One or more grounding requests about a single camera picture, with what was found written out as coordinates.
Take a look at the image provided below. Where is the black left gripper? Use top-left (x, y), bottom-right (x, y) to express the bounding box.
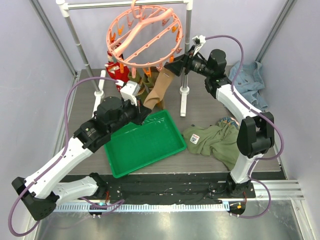
top-left (108, 95), bottom-right (152, 134)

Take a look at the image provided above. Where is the tan ribbed sock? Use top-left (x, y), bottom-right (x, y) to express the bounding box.
top-left (143, 68), bottom-right (175, 110)

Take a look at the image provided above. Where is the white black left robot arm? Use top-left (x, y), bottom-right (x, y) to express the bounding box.
top-left (11, 96), bottom-right (151, 221)

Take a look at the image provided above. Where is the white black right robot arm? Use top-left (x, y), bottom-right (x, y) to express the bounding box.
top-left (164, 47), bottom-right (275, 198)

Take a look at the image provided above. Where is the pink round clip hanger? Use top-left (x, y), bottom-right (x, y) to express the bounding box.
top-left (105, 1), bottom-right (184, 76)

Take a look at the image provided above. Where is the green plastic tray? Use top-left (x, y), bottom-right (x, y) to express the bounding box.
top-left (104, 110), bottom-right (187, 179)

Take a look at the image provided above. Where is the red christmas sock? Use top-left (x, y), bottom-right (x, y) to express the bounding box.
top-left (104, 50), bottom-right (130, 83)

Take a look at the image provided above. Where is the light blue denim shirt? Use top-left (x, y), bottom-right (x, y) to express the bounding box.
top-left (234, 61), bottom-right (268, 112)

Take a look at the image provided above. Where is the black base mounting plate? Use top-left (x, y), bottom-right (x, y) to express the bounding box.
top-left (63, 171), bottom-right (257, 205)

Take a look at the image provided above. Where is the olive green t-shirt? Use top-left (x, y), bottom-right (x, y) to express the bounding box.
top-left (182, 116), bottom-right (240, 171)

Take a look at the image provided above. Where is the white metal clothes rack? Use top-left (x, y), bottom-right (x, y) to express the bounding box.
top-left (55, 0), bottom-right (194, 118)

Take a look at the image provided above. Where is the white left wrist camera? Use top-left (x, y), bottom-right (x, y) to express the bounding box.
top-left (120, 80), bottom-right (140, 106)

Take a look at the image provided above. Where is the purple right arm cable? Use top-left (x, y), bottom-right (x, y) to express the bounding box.
top-left (204, 34), bottom-right (285, 219)

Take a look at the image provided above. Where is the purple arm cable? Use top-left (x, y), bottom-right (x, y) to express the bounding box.
top-left (7, 76), bottom-right (126, 237)
top-left (204, 34), bottom-right (285, 219)

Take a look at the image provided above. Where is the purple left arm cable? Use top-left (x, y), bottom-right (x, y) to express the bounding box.
top-left (7, 76), bottom-right (126, 237)

